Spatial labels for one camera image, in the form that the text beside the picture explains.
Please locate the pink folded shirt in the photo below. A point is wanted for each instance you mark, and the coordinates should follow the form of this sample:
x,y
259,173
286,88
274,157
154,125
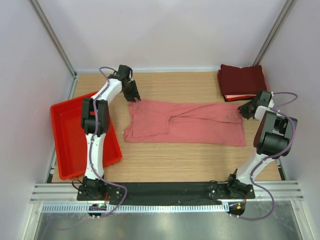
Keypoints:
x,y
242,95

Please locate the aluminium frame post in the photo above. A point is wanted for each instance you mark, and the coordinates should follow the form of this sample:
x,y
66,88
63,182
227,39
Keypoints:
x,y
279,21
52,35

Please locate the dark red folded shirt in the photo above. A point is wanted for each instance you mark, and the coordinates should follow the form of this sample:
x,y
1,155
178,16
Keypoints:
x,y
241,80

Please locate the right aluminium frame post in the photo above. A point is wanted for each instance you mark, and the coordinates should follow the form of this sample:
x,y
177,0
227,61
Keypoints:
x,y
279,21

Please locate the pink t shirt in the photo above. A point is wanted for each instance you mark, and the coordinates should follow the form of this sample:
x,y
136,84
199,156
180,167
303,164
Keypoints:
x,y
153,121

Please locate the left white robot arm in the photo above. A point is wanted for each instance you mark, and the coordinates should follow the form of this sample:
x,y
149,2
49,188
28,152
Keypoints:
x,y
95,116

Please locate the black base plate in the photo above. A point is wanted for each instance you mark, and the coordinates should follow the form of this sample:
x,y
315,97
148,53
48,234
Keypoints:
x,y
166,193

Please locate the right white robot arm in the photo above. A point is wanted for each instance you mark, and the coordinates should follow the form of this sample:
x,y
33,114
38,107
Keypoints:
x,y
273,139

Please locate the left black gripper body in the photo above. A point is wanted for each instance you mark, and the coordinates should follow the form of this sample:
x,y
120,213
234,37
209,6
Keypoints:
x,y
128,86

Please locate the red plastic tray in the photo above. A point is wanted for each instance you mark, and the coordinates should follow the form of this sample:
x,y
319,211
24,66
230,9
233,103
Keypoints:
x,y
69,137

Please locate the left aluminium frame post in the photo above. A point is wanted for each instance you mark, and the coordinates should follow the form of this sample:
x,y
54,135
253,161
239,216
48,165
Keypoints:
x,y
52,35

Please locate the slotted cable duct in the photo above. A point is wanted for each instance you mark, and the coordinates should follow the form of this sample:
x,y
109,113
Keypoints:
x,y
98,208

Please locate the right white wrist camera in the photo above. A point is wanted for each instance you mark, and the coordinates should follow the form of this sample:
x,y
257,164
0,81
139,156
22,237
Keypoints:
x,y
271,103

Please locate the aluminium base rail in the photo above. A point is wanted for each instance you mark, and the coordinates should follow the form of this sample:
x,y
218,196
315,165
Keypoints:
x,y
284,190

